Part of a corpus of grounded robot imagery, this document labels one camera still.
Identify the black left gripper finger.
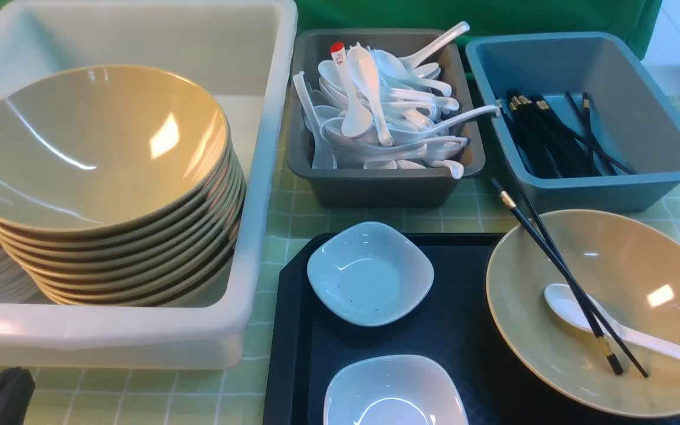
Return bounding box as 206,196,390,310
0,368,35,424

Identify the white square dish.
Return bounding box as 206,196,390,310
323,354,469,424
306,221,434,326

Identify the black chopstick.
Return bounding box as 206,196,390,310
491,178,624,375
514,180,650,378

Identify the white soup spoon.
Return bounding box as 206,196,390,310
544,283,680,361

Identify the beige noodle bowl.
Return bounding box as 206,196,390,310
485,209,680,418

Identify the stack of beige bowls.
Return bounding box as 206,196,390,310
0,64,247,307

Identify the black serving tray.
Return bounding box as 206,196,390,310
262,233,680,424

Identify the grey spoon bin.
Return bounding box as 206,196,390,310
283,28,457,208

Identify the large white plastic tub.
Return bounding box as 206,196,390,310
0,1,297,370

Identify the red-tipped white spoon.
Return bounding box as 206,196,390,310
330,41,372,138

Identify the pile of white spoons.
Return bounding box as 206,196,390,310
292,21,501,179

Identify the bundle of black chopsticks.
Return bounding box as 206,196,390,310
504,89,635,179

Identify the blue chopstick bin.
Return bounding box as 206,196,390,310
465,32,680,214

